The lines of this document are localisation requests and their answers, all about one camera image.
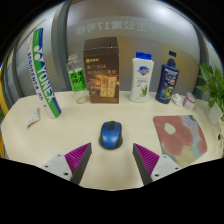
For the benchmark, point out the crumpled white tissue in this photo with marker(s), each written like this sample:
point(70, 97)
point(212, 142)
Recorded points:
point(177, 99)

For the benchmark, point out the pink floral mouse pad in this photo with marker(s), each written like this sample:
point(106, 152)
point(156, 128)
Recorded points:
point(180, 138)

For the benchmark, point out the blue and black computer mouse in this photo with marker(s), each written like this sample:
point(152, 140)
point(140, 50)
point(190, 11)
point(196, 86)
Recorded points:
point(111, 136)

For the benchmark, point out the white green blue shuttlecock tube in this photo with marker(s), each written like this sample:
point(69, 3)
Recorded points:
point(43, 73)

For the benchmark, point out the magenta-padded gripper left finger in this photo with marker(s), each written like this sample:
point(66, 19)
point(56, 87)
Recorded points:
point(78, 158)

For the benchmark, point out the dark blue pump shampoo bottle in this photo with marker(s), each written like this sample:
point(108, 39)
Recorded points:
point(167, 83)

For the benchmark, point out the green potted plant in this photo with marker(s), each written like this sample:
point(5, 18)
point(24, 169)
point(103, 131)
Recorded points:
point(213, 83)

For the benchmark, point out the small white jar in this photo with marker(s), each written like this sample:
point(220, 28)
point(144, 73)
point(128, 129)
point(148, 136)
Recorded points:
point(189, 101)

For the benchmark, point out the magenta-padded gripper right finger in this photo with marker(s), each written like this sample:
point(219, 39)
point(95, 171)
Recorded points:
point(148, 159)

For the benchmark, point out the brown cardboard snack box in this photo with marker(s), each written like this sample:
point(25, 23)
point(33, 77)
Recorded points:
point(101, 73)

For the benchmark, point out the white blue-capped body wash bottle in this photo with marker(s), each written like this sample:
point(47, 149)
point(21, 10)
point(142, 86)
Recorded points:
point(141, 80)

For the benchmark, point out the clear green-labelled drink bottle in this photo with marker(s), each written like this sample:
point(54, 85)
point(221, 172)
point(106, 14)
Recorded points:
point(77, 80)

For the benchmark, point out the small patterned tissue packet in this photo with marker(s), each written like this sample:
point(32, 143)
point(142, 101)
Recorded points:
point(32, 117)

